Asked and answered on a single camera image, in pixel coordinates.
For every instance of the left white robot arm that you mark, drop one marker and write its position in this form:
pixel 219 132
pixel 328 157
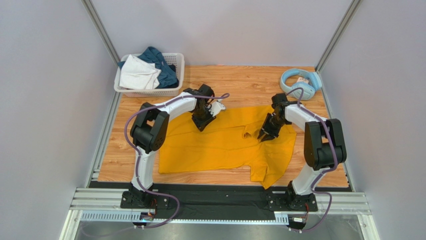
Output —
pixel 145 131

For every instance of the white plastic laundry basket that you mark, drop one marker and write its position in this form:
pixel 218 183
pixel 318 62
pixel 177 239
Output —
pixel 172 58

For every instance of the aluminium frame rail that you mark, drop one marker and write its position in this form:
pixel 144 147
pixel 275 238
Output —
pixel 340 203

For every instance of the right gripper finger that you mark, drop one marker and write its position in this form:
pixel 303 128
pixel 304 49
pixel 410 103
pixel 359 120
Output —
pixel 261 135
pixel 267 137

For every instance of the white slotted cable duct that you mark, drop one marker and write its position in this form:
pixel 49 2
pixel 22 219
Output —
pixel 142 217

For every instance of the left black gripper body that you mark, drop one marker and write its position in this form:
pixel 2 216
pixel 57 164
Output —
pixel 202 118

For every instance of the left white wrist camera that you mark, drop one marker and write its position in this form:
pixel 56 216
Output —
pixel 216 107

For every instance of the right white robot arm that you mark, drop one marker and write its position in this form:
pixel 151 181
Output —
pixel 324 149

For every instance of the teal t shirt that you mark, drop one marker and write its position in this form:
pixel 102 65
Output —
pixel 168 77

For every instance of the white t shirt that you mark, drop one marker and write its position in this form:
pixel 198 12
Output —
pixel 137 74

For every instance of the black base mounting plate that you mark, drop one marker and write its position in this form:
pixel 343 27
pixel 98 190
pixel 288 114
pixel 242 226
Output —
pixel 216 201

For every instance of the yellow t shirt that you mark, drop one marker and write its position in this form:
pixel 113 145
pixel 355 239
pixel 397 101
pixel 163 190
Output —
pixel 230 141

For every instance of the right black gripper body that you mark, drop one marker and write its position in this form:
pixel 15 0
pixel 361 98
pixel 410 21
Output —
pixel 269 129

